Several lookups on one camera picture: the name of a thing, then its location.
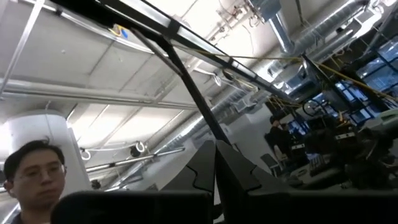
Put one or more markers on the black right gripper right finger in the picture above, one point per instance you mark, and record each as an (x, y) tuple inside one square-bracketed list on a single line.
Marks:
[(264, 205)]

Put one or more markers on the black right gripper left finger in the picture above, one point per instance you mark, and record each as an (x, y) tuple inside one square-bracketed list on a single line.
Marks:
[(186, 205)]

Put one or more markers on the grey chair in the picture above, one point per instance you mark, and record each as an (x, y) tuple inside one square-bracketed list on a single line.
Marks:
[(270, 165)]

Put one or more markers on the black keyboard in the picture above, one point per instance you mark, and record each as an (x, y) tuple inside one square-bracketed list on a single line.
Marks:
[(318, 165)]

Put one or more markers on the silver metal rod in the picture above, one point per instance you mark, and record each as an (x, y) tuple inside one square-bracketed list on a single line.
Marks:
[(133, 159)]

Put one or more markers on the grey ceiling pipe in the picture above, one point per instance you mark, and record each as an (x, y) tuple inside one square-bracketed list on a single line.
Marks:
[(93, 96)]

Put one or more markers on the person beside rig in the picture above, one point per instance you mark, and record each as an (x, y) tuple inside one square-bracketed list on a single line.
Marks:
[(37, 180)]

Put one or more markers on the white round pillar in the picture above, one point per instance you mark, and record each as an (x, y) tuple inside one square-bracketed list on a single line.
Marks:
[(53, 130)]

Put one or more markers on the black aluminium rig frame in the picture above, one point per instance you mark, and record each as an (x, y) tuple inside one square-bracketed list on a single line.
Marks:
[(196, 93)]

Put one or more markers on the silver ventilation duct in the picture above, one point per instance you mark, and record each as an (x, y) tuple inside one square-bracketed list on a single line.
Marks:
[(314, 34)]

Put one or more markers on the silver ceiling rail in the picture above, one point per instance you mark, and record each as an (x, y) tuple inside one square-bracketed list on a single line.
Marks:
[(21, 43)]

